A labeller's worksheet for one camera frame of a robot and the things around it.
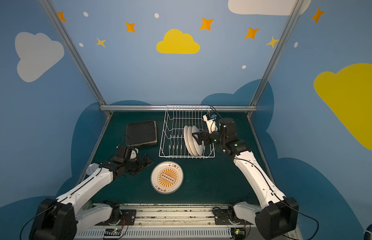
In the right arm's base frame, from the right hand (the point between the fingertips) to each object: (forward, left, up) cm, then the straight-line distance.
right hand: (201, 129), depth 76 cm
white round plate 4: (0, 0, -18) cm, 18 cm away
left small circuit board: (-44, +42, -30) cm, 68 cm away
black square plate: (+15, +42, -26) cm, 51 cm away
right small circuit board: (-41, -21, -31) cm, 55 cm away
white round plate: (-16, +19, -27) cm, 37 cm away
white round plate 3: (0, +6, -12) cm, 13 cm away
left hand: (-11, +29, -19) cm, 37 cm away
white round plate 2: (+3, +9, -10) cm, 14 cm away
